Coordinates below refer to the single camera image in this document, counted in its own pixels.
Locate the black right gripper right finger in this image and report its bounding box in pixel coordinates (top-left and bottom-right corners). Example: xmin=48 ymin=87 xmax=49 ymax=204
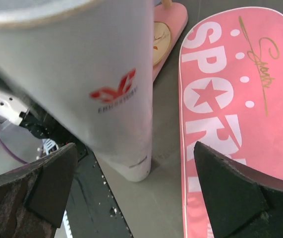
xmin=194 ymin=142 xmax=283 ymax=238

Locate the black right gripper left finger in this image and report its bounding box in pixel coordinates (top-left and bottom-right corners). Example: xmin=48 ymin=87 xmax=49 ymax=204
xmin=0 ymin=143 xmax=78 ymax=238

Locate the white shuttlecock tube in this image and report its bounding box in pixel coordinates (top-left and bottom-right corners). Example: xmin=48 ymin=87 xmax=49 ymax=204
xmin=0 ymin=0 xmax=154 ymax=182

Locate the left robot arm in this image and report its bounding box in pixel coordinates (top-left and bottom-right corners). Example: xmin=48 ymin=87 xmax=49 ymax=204
xmin=0 ymin=78 xmax=51 ymax=139

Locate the pink racket bag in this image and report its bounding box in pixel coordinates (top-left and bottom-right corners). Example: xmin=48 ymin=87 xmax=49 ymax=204
xmin=178 ymin=6 xmax=283 ymax=238

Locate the pink two-tier side table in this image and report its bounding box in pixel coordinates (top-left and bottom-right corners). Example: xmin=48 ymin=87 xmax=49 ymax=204
xmin=153 ymin=0 xmax=188 ymax=80

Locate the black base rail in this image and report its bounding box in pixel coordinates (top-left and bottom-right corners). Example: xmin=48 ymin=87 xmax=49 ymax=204
xmin=63 ymin=143 xmax=133 ymax=238

